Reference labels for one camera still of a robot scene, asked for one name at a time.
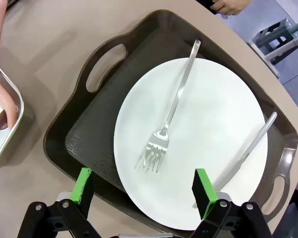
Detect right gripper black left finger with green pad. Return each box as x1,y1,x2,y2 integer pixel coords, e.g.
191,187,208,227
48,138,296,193
17,167,100,238

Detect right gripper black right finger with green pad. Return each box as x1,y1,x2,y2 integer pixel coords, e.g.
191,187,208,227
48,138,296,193
188,168,274,238

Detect silver table knife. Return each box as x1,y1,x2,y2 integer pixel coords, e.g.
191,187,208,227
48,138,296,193
192,111,278,209

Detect dark brown handled tray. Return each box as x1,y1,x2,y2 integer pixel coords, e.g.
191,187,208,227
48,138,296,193
43,9,298,233

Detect silver fork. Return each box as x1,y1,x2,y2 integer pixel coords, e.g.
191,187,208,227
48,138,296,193
134,39,201,174

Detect white round plate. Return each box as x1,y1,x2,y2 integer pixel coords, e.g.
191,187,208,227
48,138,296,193
113,57,268,231

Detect person's left hand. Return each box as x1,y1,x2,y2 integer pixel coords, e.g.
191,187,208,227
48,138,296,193
211,0,243,16

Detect rectangular steel container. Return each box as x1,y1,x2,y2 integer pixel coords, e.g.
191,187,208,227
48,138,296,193
0,65,25,172

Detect pink lint roller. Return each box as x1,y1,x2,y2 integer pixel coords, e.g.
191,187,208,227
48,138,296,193
0,0,18,131

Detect white table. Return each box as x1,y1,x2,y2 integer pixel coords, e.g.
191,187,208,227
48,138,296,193
248,21,298,80

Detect grey plastic step stool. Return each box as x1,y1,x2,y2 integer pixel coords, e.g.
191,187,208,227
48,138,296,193
257,17,298,57

